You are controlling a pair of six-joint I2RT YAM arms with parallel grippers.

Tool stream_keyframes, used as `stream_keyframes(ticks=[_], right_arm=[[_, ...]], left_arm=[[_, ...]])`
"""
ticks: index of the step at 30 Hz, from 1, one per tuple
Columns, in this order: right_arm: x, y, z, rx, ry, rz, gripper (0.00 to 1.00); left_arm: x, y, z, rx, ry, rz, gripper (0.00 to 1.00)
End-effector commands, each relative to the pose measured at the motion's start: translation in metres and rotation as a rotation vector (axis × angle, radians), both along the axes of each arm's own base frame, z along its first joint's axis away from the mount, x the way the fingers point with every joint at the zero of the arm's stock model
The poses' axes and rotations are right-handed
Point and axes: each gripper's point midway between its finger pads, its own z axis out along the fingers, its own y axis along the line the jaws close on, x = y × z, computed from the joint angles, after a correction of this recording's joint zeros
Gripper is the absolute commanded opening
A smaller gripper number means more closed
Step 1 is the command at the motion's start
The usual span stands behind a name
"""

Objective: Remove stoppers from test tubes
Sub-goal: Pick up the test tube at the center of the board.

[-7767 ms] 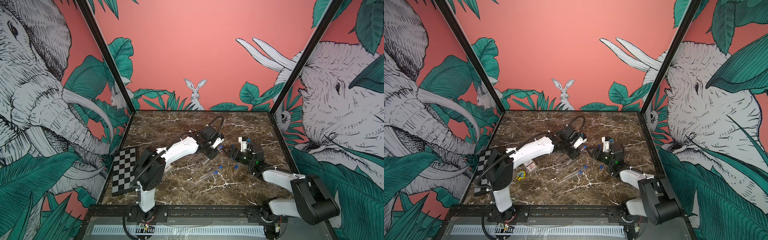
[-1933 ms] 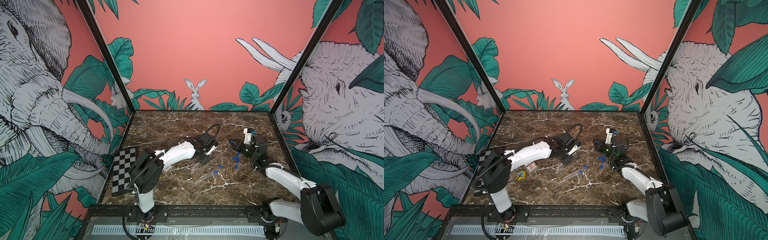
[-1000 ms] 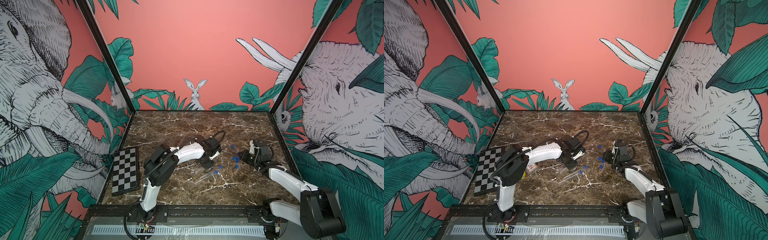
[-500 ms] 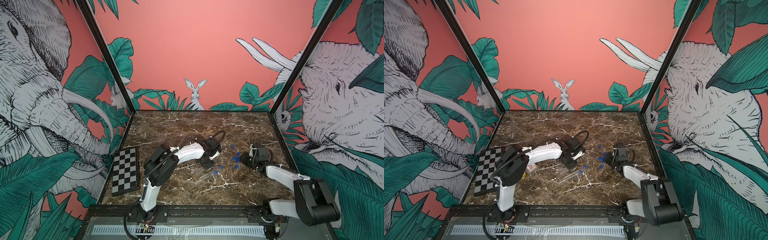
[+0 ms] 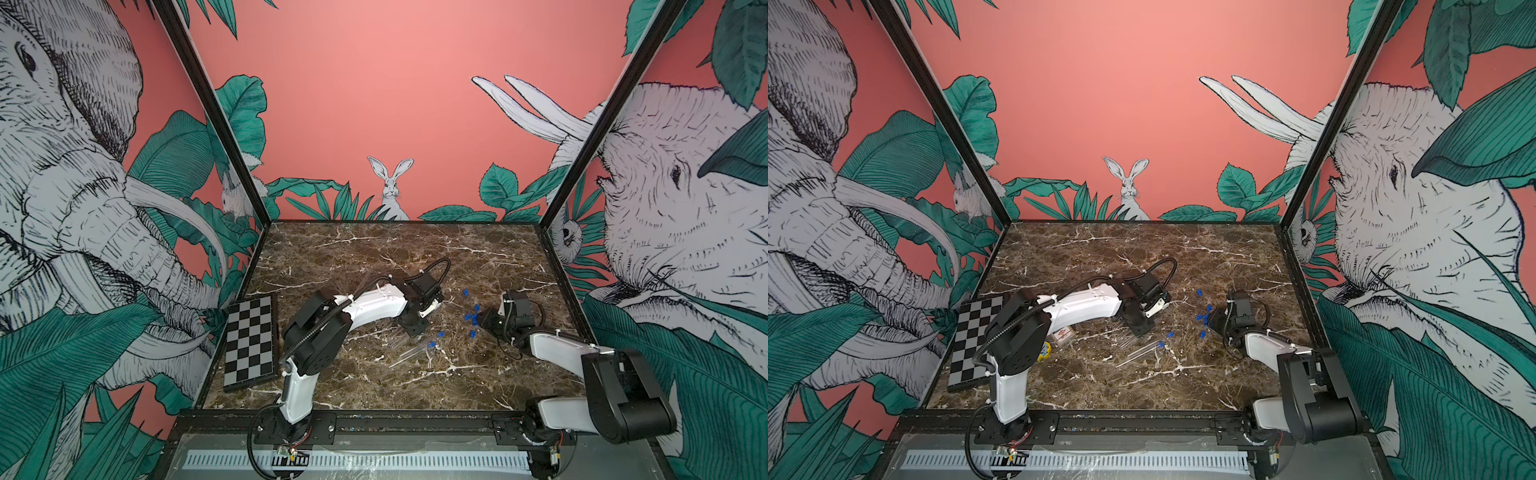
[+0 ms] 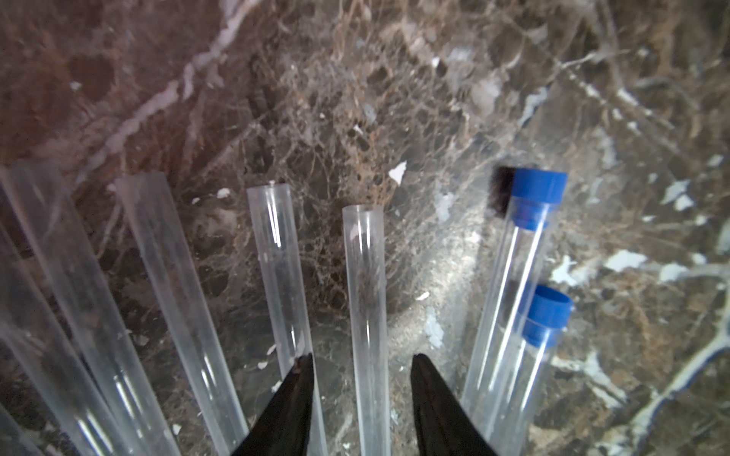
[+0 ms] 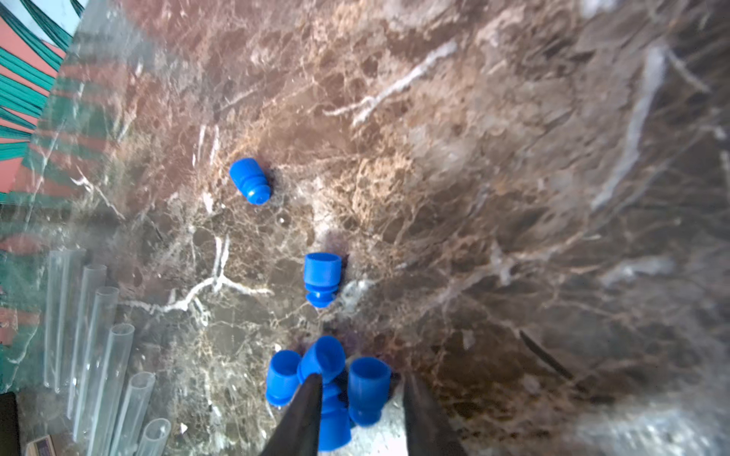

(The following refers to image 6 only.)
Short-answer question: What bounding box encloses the clear test tube blue stopper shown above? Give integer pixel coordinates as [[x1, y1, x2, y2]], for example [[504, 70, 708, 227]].
[[485, 285, 573, 455], [1, 161, 180, 455], [461, 168, 568, 440], [246, 181, 330, 456], [342, 204, 391, 455], [114, 172, 248, 455]]

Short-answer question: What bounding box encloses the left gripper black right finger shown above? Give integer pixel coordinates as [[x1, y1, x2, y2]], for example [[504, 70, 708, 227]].
[[411, 353, 496, 456]]

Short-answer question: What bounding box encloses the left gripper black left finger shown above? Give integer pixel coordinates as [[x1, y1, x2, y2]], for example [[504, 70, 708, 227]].
[[232, 353, 316, 456]]

